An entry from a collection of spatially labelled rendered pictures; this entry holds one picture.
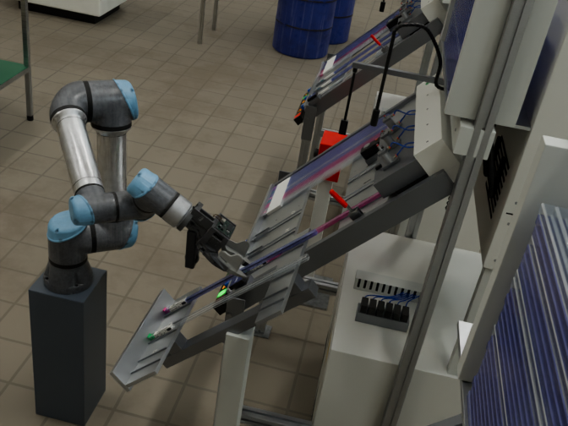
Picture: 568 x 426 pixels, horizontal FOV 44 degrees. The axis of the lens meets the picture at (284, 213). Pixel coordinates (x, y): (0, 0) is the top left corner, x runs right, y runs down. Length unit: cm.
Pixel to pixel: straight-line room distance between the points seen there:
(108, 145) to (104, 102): 14
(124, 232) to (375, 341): 83
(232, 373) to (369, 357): 45
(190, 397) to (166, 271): 77
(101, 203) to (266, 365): 131
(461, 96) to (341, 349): 83
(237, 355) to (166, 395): 98
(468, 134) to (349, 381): 86
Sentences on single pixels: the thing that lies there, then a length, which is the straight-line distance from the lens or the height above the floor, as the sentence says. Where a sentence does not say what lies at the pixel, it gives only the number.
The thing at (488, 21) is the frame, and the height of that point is 161.
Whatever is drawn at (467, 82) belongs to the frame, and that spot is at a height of 147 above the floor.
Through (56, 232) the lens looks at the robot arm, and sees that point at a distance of 217.
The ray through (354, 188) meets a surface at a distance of 203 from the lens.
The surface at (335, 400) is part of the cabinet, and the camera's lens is 218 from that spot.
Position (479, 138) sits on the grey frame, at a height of 136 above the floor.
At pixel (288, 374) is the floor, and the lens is 284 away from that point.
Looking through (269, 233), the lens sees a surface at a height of 77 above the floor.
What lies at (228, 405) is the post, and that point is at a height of 59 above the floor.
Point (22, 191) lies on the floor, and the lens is 386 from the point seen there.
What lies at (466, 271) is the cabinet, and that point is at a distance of 253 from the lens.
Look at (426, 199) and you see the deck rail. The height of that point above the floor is 116.
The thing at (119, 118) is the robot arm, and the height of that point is 110.
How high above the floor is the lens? 197
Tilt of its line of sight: 31 degrees down
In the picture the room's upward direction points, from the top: 9 degrees clockwise
